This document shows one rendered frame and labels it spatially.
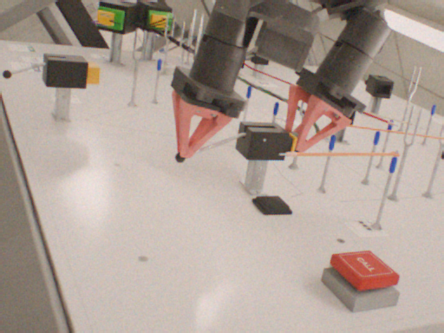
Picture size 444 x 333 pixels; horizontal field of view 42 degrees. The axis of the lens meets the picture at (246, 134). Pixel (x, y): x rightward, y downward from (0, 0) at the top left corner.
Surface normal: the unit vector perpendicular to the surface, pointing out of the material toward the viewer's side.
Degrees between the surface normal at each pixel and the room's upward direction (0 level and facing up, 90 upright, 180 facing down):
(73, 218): 54
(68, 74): 90
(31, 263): 90
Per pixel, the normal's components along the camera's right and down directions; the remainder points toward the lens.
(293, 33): -0.29, 0.70
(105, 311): 0.18, -0.94
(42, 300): -0.38, -0.76
